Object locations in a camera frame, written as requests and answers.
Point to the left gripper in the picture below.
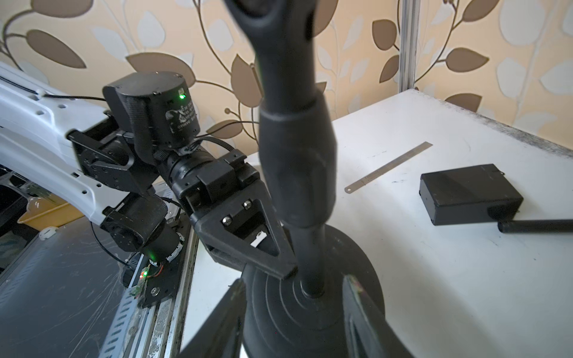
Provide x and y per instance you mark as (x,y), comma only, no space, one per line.
(231,212)

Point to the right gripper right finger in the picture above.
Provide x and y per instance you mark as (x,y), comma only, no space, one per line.
(368,334)

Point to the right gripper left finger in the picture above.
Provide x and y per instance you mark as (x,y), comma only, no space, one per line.
(221,335)

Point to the black round base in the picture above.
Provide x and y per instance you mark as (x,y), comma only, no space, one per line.
(281,321)

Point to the black mic stand rod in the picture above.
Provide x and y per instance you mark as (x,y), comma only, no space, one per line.
(298,150)

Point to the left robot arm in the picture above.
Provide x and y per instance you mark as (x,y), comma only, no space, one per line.
(104,161)

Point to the metal ruler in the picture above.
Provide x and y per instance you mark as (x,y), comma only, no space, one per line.
(387,167)

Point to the small black box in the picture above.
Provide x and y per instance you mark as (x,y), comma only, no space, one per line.
(469,195)

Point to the aluminium frame rail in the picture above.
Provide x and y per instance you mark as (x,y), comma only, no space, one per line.
(156,331)

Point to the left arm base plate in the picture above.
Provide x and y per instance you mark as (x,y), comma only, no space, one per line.
(151,282)

